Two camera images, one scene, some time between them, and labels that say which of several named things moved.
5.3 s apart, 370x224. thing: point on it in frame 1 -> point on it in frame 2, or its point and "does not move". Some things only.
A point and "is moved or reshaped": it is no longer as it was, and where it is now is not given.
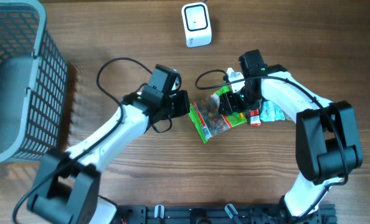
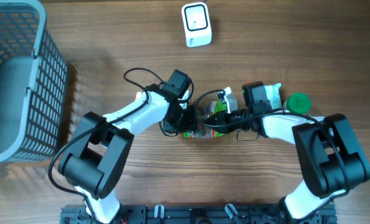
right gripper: (227, 100) -> (223, 124)
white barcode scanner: (197, 24) does not move
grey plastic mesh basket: (26, 83) does not move
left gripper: (184, 104) -> (191, 124)
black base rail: (220, 214) does not move
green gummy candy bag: (208, 121) is moved or reshaped
